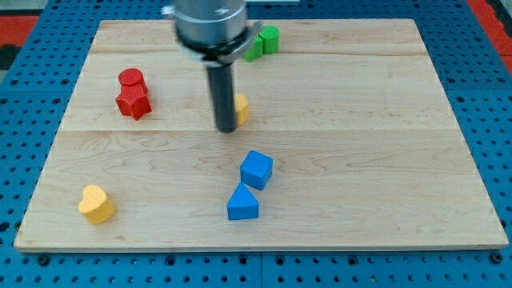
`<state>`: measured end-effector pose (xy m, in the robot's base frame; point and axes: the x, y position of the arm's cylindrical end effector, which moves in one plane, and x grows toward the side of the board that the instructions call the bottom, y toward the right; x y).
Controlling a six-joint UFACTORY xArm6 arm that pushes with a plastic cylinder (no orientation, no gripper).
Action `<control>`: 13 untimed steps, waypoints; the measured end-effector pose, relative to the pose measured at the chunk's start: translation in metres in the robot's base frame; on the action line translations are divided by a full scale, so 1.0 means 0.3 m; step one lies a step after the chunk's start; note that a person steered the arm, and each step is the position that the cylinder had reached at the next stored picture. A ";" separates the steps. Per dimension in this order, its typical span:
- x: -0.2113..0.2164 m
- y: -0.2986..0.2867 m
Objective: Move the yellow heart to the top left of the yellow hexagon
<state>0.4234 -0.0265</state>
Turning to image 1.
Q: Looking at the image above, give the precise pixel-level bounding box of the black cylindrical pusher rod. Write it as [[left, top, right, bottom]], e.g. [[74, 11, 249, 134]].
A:
[[206, 64, 238, 133]]

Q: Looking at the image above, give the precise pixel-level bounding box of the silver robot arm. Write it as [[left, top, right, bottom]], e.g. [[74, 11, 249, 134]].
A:
[[161, 0, 262, 133]]

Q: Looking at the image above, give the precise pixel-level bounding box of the yellow hexagon block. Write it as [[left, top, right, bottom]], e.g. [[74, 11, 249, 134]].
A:
[[234, 94, 250, 127]]

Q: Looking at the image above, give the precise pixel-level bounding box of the yellow heart block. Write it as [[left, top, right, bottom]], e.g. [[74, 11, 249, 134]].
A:
[[78, 185, 116, 225]]

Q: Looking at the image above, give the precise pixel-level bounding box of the green cylinder block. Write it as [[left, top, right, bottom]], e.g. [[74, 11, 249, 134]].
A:
[[259, 25, 281, 54]]

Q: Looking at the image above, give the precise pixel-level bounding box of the red cylinder block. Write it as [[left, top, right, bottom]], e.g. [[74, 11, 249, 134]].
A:
[[118, 68, 148, 94]]

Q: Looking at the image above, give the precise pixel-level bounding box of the red star block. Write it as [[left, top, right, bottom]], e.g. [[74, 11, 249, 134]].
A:
[[115, 85, 152, 121]]

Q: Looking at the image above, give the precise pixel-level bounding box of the blue cube block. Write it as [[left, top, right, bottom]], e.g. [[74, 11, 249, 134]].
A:
[[240, 150, 274, 190]]

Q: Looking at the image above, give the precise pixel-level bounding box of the blue triangle block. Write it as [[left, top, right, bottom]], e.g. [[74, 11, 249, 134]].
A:
[[226, 182, 259, 221]]

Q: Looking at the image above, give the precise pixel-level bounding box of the wooden board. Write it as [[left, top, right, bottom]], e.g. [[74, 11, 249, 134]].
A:
[[14, 18, 509, 253]]

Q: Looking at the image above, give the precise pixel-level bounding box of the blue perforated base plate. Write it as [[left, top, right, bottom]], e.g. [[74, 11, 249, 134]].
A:
[[1, 1, 511, 287]]

